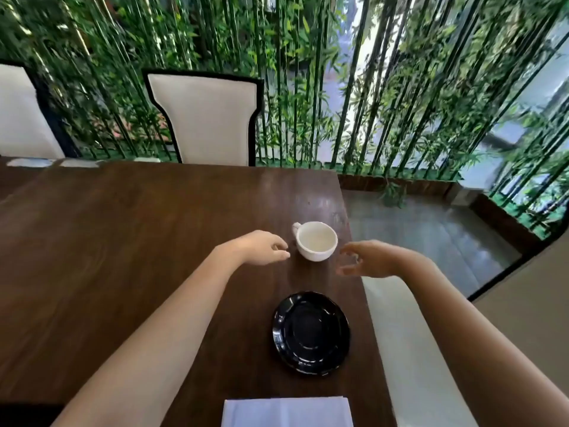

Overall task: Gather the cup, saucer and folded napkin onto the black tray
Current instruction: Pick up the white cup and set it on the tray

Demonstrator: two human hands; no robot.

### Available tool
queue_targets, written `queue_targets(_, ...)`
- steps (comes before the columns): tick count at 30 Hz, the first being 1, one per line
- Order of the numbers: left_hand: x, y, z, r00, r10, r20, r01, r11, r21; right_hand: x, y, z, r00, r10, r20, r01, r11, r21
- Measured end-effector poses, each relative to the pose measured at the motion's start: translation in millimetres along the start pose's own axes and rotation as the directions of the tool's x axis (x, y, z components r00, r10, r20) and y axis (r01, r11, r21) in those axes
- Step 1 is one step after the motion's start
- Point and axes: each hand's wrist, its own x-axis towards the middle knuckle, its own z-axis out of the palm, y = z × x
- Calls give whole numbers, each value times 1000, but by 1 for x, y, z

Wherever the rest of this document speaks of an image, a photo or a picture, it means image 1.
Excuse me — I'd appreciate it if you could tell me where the grey concrete block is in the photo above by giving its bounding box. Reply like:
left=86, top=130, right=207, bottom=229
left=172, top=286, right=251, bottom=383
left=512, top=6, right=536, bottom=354
left=449, top=184, right=486, bottom=206

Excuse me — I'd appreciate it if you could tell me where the white black-framed chair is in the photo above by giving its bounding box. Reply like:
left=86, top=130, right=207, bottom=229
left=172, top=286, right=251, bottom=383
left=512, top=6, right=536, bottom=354
left=360, top=226, right=569, bottom=427
left=142, top=68, right=266, bottom=167
left=0, top=60, right=83, bottom=160

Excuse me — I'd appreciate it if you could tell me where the white cup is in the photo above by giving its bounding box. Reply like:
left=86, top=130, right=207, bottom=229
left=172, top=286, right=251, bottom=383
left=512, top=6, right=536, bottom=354
left=291, top=221, right=338, bottom=263

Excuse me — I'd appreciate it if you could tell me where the black saucer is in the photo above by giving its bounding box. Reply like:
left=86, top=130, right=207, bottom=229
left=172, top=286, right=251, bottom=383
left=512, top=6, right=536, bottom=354
left=271, top=291, right=351, bottom=377

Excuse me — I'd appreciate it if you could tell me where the person's left hand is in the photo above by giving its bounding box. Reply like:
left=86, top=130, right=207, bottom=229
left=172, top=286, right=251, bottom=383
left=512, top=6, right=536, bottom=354
left=218, top=230, right=291, bottom=268

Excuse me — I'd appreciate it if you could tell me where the green bamboo screen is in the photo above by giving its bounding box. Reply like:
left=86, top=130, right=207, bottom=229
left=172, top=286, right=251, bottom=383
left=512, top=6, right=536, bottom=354
left=0, top=0, right=569, bottom=241

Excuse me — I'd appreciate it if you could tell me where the white paper napkin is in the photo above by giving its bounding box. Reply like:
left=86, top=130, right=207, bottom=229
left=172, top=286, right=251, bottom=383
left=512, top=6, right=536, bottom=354
left=220, top=396, right=354, bottom=427

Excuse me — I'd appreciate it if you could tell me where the person's dark clothing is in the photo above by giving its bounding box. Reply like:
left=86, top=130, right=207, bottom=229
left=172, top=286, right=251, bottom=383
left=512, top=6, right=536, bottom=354
left=0, top=402, right=63, bottom=427

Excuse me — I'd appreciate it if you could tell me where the person's right forearm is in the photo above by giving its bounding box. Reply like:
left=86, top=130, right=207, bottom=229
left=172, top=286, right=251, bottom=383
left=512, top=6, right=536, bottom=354
left=402, top=253, right=569, bottom=427

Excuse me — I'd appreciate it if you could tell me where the person's left forearm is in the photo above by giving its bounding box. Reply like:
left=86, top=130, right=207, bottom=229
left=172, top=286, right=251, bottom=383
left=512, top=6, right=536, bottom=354
left=51, top=244, right=245, bottom=427

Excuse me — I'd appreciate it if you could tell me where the person's right hand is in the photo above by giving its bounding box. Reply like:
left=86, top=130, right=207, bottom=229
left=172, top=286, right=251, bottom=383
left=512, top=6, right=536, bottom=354
left=335, top=240, right=417, bottom=280

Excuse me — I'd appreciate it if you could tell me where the brown wooden planter box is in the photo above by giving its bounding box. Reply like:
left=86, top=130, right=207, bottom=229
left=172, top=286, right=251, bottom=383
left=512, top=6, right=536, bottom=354
left=337, top=173, right=554, bottom=254

